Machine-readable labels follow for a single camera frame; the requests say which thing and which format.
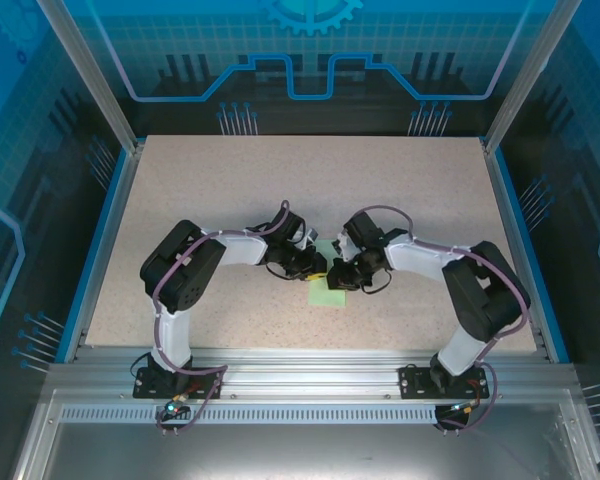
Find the aluminium mounting beam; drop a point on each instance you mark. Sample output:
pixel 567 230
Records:
pixel 305 375

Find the sheet metal panel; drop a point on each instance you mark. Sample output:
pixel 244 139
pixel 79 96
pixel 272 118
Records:
pixel 305 450

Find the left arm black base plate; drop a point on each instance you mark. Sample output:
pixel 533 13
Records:
pixel 145 385

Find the aluminium table side rail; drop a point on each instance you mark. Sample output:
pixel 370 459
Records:
pixel 105 250
pixel 502 200

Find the green paper sheet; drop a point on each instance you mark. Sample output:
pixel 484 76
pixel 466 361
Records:
pixel 327 296

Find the aluminium frame post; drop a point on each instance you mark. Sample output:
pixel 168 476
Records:
pixel 92 75
pixel 528 75

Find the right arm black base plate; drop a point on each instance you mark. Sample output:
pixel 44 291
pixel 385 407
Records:
pixel 415 382

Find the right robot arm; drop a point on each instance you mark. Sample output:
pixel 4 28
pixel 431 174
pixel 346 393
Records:
pixel 457 350

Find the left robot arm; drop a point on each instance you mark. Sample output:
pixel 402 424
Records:
pixel 172 340

